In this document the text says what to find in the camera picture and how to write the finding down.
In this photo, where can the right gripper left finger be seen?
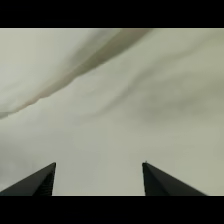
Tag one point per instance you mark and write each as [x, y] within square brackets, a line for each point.
[39, 183]

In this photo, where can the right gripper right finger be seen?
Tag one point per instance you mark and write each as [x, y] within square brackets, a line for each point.
[160, 182]

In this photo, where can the white garment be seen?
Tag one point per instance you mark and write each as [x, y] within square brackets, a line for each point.
[113, 100]

